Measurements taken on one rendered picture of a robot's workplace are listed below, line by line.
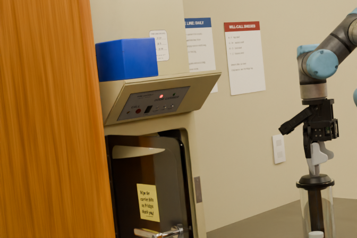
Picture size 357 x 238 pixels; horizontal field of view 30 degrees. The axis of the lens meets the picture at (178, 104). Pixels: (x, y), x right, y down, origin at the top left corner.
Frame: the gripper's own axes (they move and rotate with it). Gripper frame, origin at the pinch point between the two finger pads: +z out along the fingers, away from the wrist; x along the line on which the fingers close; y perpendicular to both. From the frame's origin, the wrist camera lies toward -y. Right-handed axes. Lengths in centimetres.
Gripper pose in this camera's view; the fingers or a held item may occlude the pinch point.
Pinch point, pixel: (313, 169)
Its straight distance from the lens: 194.3
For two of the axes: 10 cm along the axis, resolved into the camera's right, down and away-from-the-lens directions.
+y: 8.6, -0.6, -5.1
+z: 1.0, 9.9, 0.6
